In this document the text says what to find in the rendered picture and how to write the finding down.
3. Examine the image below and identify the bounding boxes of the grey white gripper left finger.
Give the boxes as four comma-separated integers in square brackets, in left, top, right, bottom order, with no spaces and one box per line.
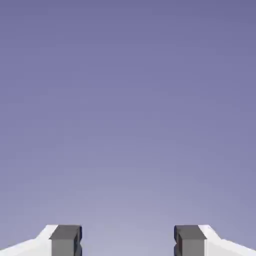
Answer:
[0,224,83,256]

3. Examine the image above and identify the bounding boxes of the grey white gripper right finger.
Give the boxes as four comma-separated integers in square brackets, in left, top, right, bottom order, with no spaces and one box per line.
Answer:
[173,224,256,256]

